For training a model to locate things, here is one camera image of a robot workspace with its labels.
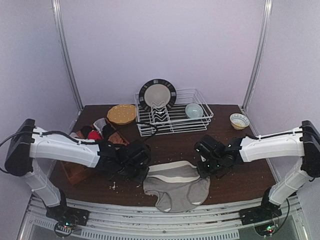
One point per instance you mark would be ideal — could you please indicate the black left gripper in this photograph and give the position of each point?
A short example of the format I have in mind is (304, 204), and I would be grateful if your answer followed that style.
(135, 173)

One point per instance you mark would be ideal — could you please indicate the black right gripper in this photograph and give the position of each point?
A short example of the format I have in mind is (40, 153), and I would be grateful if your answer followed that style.
(203, 170)

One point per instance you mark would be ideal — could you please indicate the red rolled underwear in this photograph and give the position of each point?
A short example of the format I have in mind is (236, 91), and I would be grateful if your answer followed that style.
(94, 135)

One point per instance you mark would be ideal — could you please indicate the aluminium frame post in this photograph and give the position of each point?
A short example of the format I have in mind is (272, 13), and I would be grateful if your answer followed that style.
(266, 18)
(58, 18)

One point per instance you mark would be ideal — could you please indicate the right aluminium frame post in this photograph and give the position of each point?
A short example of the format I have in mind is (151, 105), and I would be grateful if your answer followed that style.
(266, 18)

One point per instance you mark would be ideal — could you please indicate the black white rolled underwear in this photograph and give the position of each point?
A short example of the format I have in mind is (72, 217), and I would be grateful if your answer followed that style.
(83, 133)

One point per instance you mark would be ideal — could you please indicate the brown rolled underwear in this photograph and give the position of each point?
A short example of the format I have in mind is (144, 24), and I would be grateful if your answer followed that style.
(116, 138)

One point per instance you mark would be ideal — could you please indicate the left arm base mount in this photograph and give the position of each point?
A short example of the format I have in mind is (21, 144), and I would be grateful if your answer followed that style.
(67, 218)

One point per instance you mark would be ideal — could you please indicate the light blue bowl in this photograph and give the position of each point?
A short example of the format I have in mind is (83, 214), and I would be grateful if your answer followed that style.
(194, 110)

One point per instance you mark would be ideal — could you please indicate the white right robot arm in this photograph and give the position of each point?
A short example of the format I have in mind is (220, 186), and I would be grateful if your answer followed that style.
(301, 144)

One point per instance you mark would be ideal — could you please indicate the grey beige sock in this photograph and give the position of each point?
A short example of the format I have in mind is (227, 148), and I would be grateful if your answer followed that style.
(177, 185)

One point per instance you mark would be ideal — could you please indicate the aluminium front rail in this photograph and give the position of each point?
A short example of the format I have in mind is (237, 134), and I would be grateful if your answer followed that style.
(206, 222)

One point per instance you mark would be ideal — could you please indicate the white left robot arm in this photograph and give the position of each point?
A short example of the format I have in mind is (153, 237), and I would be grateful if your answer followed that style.
(30, 143)

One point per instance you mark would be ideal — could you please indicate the black rimmed grey plate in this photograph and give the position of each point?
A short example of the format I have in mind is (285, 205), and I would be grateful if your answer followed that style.
(157, 92)

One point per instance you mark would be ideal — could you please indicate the yellow patterned white bowl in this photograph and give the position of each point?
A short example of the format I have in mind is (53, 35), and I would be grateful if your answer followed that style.
(239, 121)

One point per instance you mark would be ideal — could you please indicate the white wire dish rack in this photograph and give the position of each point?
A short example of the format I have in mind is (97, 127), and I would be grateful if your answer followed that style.
(161, 120)

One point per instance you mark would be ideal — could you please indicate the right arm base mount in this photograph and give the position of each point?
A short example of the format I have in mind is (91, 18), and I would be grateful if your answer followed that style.
(263, 216)

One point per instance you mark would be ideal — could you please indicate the yellow dotted plate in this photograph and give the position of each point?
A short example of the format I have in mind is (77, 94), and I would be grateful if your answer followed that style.
(122, 114)

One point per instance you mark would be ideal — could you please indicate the brown wooden organizer box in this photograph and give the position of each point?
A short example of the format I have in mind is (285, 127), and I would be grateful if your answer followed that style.
(84, 164)

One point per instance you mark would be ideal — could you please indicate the grey rolled sock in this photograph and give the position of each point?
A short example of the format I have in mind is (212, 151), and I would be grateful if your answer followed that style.
(100, 124)

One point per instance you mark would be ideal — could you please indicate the left aluminium frame post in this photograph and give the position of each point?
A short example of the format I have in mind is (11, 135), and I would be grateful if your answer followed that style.
(58, 18)

